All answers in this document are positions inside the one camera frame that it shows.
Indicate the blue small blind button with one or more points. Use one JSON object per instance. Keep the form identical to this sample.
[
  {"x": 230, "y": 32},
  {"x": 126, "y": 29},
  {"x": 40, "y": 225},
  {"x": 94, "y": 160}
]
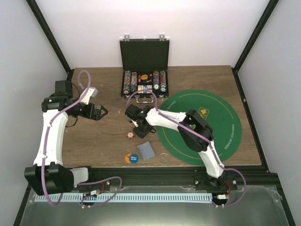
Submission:
[{"x": 133, "y": 158}]

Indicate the black poker chip case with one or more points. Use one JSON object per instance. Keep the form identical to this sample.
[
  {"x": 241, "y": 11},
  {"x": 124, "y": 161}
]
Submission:
[{"x": 145, "y": 56}]

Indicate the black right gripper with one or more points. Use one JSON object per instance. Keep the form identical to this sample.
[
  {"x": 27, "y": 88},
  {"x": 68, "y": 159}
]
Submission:
[{"x": 142, "y": 135}]

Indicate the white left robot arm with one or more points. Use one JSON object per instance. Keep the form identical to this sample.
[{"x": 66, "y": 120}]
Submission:
[{"x": 48, "y": 173}]

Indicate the yellow dealer chip in case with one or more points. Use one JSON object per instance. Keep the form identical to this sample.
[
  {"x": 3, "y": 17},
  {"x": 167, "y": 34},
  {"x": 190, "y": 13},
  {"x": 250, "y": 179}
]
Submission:
[{"x": 144, "y": 77}]

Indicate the clear dealer button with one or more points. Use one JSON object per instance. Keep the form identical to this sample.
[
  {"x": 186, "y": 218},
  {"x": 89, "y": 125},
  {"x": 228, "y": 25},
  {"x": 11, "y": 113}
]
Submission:
[{"x": 163, "y": 159}]

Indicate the red poker chip stack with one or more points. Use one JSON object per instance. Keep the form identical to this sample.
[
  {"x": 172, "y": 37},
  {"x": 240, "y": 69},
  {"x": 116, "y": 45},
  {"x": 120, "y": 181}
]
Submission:
[{"x": 131, "y": 135}]

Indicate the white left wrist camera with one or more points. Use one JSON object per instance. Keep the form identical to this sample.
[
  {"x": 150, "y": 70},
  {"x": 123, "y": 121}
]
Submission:
[{"x": 87, "y": 94}]

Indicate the boxed card decks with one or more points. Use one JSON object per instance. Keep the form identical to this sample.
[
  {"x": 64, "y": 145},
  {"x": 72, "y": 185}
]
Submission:
[{"x": 144, "y": 89}]

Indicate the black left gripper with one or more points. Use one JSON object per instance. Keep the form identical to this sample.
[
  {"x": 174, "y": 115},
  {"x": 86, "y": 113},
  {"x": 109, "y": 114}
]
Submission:
[{"x": 96, "y": 116}]

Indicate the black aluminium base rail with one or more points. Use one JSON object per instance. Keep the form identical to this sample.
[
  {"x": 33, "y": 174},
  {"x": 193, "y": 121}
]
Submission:
[{"x": 180, "y": 176}]

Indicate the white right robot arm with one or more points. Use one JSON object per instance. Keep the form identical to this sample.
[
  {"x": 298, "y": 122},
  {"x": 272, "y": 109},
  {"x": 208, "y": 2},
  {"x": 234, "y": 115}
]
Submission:
[{"x": 196, "y": 133}]

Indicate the orange big blind button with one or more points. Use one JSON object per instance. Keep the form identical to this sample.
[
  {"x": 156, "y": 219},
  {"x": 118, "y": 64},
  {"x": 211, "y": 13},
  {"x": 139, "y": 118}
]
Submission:
[{"x": 127, "y": 158}]

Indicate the chip row far left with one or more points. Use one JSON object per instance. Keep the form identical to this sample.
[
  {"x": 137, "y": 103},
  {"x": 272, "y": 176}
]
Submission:
[{"x": 127, "y": 82}]

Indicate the chip row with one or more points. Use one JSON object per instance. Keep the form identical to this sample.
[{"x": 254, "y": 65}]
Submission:
[
  {"x": 133, "y": 82},
  {"x": 127, "y": 82},
  {"x": 156, "y": 81},
  {"x": 162, "y": 79}
]

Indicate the grey playing card deck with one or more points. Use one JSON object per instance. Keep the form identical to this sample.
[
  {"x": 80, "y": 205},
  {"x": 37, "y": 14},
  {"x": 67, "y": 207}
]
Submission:
[{"x": 146, "y": 150}]

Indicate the chip row far right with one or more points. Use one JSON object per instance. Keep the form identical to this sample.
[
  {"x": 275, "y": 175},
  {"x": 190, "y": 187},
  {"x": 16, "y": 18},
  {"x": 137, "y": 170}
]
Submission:
[{"x": 162, "y": 79}]

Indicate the round green poker mat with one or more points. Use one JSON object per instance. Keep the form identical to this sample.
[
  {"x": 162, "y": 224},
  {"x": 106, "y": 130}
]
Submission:
[{"x": 218, "y": 113}]

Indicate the light blue slotted strip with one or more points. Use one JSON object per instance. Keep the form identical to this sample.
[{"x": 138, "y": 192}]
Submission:
[{"x": 131, "y": 197}]

